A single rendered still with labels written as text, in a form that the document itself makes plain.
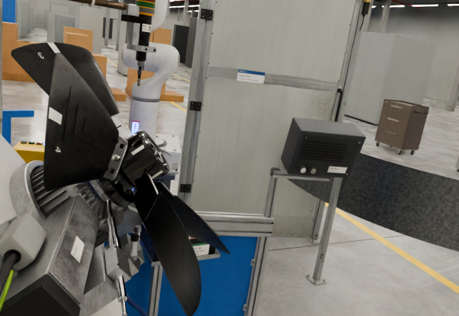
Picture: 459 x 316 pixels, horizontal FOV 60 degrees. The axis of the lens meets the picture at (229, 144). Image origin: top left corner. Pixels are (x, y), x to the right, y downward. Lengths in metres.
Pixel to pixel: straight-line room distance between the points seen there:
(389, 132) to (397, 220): 5.26
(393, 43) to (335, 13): 7.54
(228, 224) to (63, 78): 1.00
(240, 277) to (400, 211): 1.22
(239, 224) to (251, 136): 1.51
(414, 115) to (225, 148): 5.12
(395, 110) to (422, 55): 3.82
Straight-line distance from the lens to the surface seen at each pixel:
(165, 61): 1.66
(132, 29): 0.97
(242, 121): 2.94
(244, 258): 1.65
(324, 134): 1.47
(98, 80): 1.04
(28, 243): 0.71
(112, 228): 0.83
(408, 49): 10.94
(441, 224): 2.57
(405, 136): 7.61
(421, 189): 2.52
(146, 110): 1.69
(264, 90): 2.94
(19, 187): 0.93
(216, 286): 1.69
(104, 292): 0.75
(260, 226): 1.58
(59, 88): 0.69
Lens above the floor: 1.49
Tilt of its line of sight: 14 degrees down
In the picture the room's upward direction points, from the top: 8 degrees clockwise
